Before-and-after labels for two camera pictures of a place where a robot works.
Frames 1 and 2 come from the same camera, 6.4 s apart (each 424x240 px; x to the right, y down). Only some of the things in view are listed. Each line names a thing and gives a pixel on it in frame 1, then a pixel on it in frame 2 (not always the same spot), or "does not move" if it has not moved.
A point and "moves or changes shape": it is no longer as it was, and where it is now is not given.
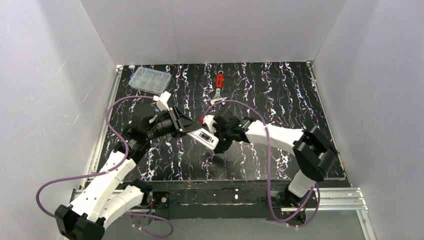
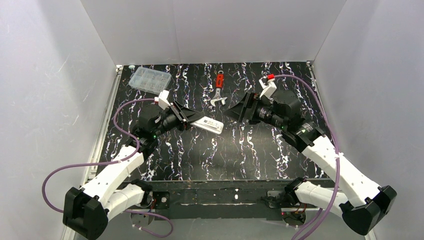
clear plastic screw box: x=150 y=80 does not move
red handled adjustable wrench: x=219 y=84 does not move
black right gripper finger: x=222 y=146 → x=240 y=110
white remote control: x=205 y=137 moves or changes shape
